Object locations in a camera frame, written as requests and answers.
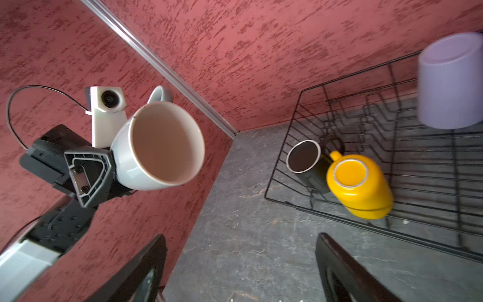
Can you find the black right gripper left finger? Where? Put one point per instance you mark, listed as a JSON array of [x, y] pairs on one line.
[[139, 279]]

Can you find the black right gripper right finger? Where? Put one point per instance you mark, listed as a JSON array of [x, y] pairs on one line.
[[343, 278]]

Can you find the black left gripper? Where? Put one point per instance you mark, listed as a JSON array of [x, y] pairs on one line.
[[71, 165]]

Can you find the small cream mug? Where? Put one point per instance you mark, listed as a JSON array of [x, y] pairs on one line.
[[160, 146]]

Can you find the yellow mug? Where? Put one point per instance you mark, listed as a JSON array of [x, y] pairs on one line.
[[360, 185]]

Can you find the black mug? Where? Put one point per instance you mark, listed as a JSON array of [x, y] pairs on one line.
[[310, 161]]

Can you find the lilac plastic cup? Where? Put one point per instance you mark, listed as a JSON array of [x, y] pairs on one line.
[[450, 82]]

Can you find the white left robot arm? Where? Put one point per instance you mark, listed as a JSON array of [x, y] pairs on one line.
[[41, 244]]

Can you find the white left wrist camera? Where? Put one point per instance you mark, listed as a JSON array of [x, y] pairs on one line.
[[106, 106]]

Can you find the black wire dish rack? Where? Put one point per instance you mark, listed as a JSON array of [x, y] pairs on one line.
[[435, 175]]

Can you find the left aluminium corner post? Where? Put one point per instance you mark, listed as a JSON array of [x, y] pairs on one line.
[[115, 24]]

